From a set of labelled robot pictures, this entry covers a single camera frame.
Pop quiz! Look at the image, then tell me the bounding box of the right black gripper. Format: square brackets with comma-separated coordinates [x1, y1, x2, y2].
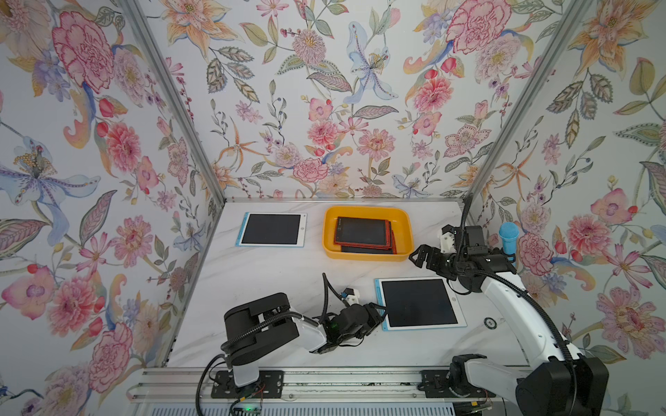
[409, 244, 467, 279]

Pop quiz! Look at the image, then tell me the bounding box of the blue-edged writing tablet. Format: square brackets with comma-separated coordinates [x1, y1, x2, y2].
[236, 211, 307, 247]
[375, 277, 468, 332]

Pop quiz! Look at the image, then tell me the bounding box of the red writing tablet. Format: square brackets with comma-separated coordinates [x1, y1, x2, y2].
[334, 217, 391, 249]
[340, 222, 396, 255]

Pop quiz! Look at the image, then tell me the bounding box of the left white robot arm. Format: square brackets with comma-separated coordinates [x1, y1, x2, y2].
[220, 275, 388, 388]

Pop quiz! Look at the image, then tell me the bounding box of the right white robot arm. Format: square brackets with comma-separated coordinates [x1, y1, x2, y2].
[409, 225, 609, 415]

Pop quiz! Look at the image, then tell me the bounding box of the yellow storage box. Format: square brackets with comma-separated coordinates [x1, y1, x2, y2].
[323, 206, 415, 262]

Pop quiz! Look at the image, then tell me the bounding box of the blue microphone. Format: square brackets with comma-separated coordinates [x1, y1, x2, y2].
[498, 222, 520, 263]

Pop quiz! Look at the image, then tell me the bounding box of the aluminium front rail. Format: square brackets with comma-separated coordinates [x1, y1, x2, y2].
[128, 365, 500, 404]

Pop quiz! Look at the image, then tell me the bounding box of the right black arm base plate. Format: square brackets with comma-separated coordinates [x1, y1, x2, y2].
[417, 369, 496, 400]

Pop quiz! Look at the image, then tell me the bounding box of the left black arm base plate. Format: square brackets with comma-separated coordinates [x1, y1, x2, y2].
[211, 370, 284, 400]

